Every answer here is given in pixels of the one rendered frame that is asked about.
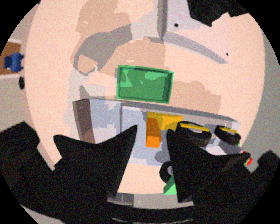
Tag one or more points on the white ramp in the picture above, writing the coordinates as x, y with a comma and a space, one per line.
99, 119

